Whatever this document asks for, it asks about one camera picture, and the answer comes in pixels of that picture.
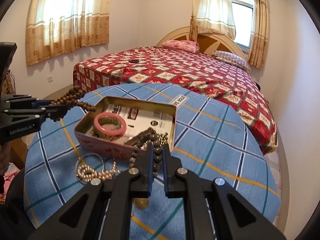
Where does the grey stone bead bracelet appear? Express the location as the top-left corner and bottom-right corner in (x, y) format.
(128, 127), (163, 179)

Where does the red patterned bedspread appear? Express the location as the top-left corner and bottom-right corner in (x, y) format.
(73, 47), (278, 154)

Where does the purple plaid pillow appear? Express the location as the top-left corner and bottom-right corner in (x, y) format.
(212, 50), (251, 70)

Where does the white wall socket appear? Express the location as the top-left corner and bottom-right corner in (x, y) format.
(47, 76), (53, 83)

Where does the beige curtain centre window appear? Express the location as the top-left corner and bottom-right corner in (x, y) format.
(189, 0), (236, 42)

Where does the pink metal tin box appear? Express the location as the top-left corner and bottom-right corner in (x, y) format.
(74, 96), (177, 160)

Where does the white pearl necklace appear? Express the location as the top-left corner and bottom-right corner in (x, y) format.
(76, 160), (121, 183)

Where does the green jade bangle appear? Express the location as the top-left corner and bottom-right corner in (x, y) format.
(94, 116), (123, 140)

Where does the pink bangle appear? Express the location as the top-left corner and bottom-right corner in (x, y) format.
(93, 112), (126, 135)

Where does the cream wooden headboard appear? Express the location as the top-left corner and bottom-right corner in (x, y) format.
(157, 27), (247, 60)

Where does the window with white frame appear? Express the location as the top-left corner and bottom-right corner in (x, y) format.
(232, 0), (254, 54)

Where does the beige curtain window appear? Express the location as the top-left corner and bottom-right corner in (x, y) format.
(189, 0), (236, 42)
(25, 0), (111, 66)

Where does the thin silver bangle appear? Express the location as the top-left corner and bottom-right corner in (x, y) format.
(74, 153), (105, 185)

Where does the printed paper sheet in tin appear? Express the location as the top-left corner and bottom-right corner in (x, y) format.
(105, 104), (173, 137)

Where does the beige curtain left window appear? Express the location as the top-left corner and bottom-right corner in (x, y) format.
(25, 0), (111, 66)

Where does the metallic ball bead chain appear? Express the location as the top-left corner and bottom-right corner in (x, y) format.
(156, 132), (169, 147)

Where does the beige curtain right side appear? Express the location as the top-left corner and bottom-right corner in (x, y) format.
(248, 0), (270, 70)

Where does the blue plaid tablecloth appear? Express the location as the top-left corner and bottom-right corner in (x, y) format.
(23, 83), (280, 239)

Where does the small gold pendant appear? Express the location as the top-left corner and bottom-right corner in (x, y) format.
(133, 198), (149, 210)

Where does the pink floral pillow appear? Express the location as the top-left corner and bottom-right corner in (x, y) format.
(162, 40), (200, 54)

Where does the brown wooden bead bracelet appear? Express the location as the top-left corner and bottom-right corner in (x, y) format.
(48, 85), (97, 123)

